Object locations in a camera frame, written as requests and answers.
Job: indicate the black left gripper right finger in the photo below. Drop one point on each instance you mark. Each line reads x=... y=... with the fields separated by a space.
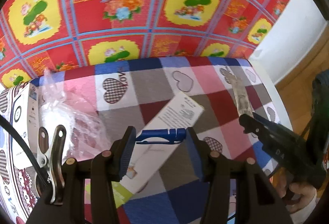
x=194 y=148

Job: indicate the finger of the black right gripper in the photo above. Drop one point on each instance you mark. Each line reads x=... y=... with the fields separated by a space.
x=254 y=126

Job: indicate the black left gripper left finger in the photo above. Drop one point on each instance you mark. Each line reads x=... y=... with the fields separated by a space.
x=126 y=147

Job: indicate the long white carton box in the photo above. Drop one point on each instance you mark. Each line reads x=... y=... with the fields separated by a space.
x=155 y=143

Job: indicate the white HP product box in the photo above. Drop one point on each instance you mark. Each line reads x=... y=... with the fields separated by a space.
x=19 y=105

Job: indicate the person's right hand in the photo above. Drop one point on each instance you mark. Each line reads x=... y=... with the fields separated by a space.
x=306 y=191

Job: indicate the brown wrapper strip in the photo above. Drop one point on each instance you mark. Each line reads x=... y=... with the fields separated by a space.
x=241 y=97

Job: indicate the clear plastic bag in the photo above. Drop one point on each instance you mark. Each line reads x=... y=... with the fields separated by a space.
x=85 y=131

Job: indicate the metal spring clip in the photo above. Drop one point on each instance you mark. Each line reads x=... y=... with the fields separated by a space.
x=49 y=158

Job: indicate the red floral patterned sheet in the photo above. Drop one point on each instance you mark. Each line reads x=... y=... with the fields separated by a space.
x=60 y=35

